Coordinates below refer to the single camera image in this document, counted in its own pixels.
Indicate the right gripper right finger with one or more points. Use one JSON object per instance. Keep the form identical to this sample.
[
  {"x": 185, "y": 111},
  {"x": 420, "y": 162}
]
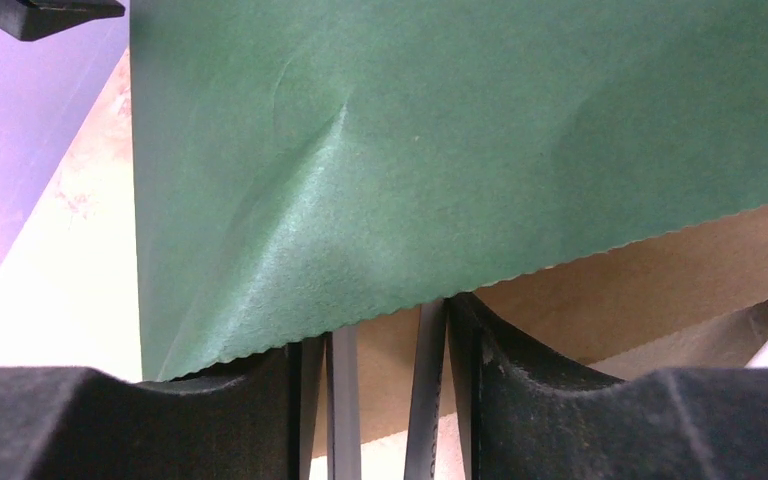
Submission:
[{"x": 527, "y": 412}]

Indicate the metal tongs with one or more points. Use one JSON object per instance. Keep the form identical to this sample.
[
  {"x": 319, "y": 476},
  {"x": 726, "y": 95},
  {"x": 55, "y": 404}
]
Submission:
[{"x": 386, "y": 348}]

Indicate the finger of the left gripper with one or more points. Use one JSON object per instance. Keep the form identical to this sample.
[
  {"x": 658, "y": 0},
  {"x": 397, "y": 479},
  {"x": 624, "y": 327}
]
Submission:
[{"x": 32, "y": 20}]

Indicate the green paper bag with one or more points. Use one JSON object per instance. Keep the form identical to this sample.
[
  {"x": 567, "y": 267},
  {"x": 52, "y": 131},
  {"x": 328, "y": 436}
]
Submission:
[{"x": 596, "y": 171}]

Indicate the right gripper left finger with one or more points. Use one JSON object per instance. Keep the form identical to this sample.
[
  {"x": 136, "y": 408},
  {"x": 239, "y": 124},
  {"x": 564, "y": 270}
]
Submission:
[{"x": 231, "y": 421}]

